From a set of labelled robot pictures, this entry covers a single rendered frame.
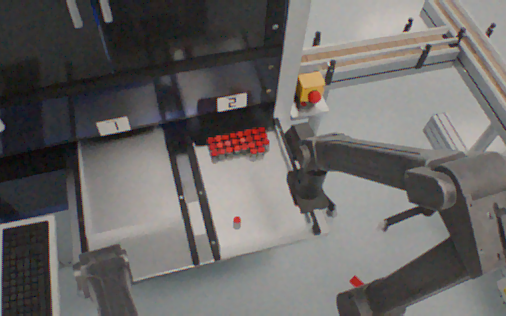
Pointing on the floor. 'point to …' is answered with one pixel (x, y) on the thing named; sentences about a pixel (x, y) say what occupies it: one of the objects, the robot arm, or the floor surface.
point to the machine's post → (290, 58)
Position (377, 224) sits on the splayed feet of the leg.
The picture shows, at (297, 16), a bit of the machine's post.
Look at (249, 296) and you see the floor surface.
